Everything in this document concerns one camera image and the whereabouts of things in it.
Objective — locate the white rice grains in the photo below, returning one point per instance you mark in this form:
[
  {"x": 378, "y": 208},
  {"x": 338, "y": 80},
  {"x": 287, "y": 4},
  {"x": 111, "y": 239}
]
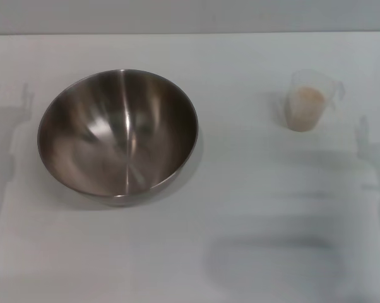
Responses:
[{"x": 305, "y": 107}]

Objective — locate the stainless steel mixing bowl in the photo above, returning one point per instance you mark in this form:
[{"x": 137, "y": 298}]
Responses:
[{"x": 114, "y": 142}]

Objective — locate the clear plastic measuring cup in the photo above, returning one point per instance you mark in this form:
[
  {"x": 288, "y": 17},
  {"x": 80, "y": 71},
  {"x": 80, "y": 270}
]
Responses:
[{"x": 332, "y": 90}]

